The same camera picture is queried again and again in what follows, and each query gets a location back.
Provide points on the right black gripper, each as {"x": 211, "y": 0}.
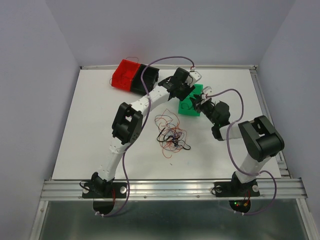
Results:
{"x": 197, "y": 102}

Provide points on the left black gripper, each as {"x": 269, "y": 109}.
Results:
{"x": 188, "y": 90}

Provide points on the green plastic bin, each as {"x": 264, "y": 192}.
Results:
{"x": 185, "y": 106}

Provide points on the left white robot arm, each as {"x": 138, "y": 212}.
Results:
{"x": 129, "y": 122}

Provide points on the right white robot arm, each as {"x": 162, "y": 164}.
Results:
{"x": 262, "y": 141}

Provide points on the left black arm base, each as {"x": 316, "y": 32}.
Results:
{"x": 117, "y": 190}

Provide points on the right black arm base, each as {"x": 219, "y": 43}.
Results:
{"x": 227, "y": 189}

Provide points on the black plastic bin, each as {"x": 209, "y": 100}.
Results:
{"x": 150, "y": 78}

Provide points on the red plastic bin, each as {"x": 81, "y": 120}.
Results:
{"x": 124, "y": 74}

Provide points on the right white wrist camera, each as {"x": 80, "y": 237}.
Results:
{"x": 206, "y": 91}

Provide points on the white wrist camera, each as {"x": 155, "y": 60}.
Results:
{"x": 206, "y": 91}
{"x": 193, "y": 77}

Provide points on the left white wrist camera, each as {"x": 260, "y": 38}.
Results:
{"x": 193, "y": 77}

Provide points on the aluminium front rail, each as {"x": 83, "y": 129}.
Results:
{"x": 172, "y": 190}

